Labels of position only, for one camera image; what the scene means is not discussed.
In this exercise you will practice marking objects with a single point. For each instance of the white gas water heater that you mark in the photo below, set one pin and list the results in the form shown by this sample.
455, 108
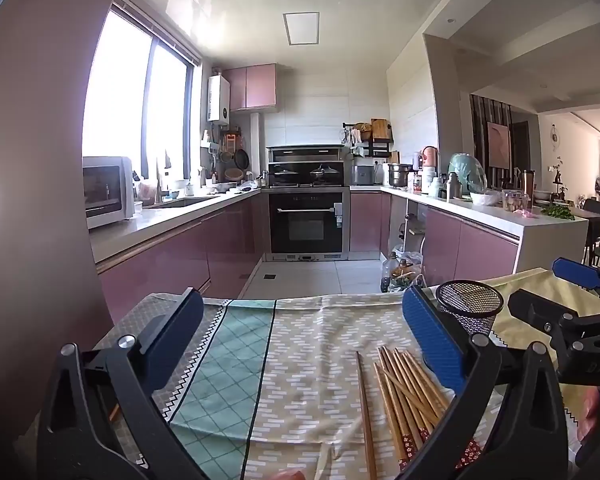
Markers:
219, 99

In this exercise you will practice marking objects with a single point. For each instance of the black integrated stove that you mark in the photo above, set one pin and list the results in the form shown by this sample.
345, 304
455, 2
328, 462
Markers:
305, 225

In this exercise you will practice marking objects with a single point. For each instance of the grey refrigerator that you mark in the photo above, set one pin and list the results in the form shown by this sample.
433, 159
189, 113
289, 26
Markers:
30, 160

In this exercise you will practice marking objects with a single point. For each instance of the green leafy vegetables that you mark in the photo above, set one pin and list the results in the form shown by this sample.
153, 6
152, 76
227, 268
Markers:
557, 212

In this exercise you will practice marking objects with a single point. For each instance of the black wall shelf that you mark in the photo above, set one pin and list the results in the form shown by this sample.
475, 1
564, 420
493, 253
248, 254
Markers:
375, 147

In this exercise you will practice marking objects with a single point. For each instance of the steel stockpot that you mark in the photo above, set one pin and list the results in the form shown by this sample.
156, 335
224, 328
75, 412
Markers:
400, 176

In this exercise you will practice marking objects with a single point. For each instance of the dark thermos bottle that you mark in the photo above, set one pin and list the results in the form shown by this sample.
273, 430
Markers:
452, 187

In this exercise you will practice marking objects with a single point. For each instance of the white countertop oven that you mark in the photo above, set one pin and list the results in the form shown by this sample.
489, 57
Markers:
107, 192

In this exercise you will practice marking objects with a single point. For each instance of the pink kettle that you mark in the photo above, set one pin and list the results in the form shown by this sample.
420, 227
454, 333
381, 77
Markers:
430, 156

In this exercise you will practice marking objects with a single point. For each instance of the wall clock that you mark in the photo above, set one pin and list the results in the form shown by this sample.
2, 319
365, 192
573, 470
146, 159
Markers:
555, 136

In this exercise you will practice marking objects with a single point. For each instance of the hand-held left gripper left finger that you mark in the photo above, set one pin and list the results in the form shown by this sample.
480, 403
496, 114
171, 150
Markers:
175, 340

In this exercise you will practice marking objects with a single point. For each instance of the potted plant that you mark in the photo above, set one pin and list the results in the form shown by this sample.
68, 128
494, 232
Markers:
560, 180

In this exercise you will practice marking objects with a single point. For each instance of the chrome faucet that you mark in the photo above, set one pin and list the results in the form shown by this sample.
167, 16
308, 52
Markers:
158, 180

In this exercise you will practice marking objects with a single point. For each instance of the wooden cutting board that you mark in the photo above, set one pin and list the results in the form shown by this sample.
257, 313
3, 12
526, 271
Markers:
381, 130

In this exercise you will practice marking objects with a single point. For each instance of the patterned multicolour tablecloth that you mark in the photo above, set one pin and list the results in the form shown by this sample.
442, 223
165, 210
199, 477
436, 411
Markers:
305, 360

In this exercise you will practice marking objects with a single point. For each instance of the clear food container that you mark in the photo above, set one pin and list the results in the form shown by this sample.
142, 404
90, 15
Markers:
516, 201

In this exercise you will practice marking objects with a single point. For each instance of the black lidded pot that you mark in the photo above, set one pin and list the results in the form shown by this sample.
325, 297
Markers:
325, 171
285, 173

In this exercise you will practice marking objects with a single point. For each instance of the brown tumbler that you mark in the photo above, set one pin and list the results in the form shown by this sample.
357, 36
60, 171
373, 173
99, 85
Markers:
528, 182

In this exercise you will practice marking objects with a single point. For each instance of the black dining table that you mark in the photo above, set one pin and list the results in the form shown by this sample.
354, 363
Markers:
592, 230

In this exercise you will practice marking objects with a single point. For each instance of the kitchen window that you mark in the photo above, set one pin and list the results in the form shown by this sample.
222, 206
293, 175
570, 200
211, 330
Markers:
130, 95

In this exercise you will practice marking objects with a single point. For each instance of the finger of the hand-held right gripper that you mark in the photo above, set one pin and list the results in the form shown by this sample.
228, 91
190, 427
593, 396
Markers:
535, 310
577, 274

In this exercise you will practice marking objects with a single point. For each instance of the bunch of wooden chopsticks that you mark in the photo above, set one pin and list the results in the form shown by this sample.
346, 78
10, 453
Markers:
405, 400

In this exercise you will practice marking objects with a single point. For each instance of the clear oil bottle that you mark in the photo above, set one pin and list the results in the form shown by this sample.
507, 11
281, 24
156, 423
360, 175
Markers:
389, 275

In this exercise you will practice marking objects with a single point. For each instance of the person's right hand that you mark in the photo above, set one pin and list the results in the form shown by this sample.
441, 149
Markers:
590, 412

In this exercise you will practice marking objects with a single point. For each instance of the pink wall cabinet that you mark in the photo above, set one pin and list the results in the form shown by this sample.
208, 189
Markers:
252, 87

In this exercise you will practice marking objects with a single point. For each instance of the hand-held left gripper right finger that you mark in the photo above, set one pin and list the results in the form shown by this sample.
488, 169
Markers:
432, 340

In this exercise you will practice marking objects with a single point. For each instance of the bag of green vegetables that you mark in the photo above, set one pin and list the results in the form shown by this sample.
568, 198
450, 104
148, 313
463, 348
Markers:
409, 280

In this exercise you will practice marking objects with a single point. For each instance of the ceiling light panel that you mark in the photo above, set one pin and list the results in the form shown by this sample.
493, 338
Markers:
301, 28

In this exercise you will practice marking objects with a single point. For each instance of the black mesh utensil holder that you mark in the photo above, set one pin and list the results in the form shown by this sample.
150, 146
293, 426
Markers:
467, 305

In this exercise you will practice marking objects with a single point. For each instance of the striped wall panel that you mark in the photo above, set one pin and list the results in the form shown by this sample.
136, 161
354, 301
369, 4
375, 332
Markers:
480, 125

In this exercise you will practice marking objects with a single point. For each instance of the pink cabinet run with sink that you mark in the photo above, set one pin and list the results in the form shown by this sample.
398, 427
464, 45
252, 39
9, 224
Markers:
180, 255

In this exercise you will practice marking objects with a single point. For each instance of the dark brown chopstick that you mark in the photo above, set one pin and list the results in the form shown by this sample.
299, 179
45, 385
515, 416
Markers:
366, 410

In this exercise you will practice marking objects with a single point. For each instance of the white bowl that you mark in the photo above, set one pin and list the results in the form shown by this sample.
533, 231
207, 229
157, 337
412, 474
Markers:
484, 198

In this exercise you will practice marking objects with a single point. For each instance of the pink wall art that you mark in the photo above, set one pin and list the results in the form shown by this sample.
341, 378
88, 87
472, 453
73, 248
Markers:
499, 145

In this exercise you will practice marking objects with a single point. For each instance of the black frying pan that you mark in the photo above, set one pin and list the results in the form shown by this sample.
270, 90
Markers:
241, 159

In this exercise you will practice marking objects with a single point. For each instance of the pink peninsula cabinet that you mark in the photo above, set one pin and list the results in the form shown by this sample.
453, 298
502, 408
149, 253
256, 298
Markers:
480, 255

